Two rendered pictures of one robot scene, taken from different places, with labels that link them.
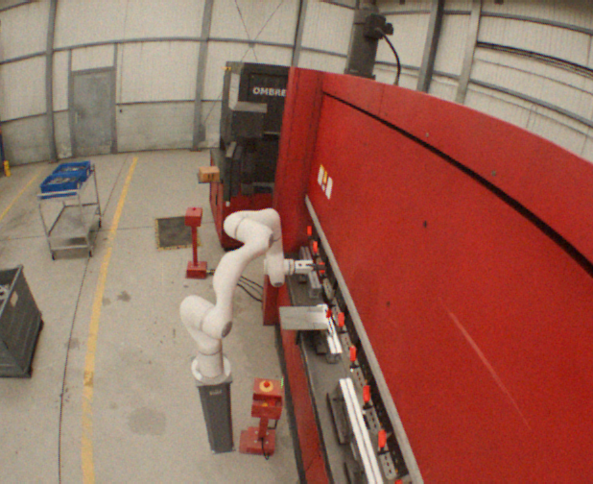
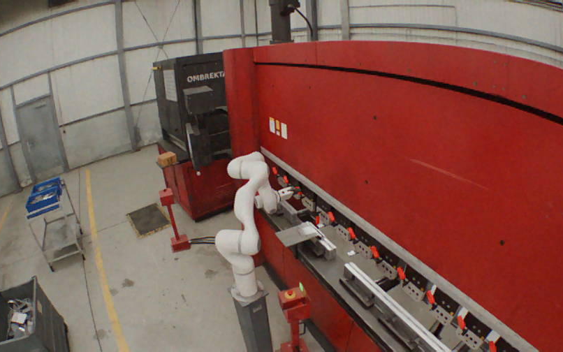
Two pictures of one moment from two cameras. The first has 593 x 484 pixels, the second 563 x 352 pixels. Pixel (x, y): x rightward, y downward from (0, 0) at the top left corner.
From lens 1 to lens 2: 45 cm
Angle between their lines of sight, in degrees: 12
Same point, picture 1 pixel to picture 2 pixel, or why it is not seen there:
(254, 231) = (255, 167)
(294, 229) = not seen: hidden behind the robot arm
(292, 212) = not seen: hidden behind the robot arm
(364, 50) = (282, 23)
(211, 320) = (246, 239)
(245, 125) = (199, 104)
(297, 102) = (237, 75)
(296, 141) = (243, 106)
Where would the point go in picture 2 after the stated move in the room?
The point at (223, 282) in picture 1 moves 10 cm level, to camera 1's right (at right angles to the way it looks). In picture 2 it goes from (244, 210) to (264, 207)
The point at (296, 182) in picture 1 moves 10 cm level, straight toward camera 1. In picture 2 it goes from (251, 139) to (253, 142)
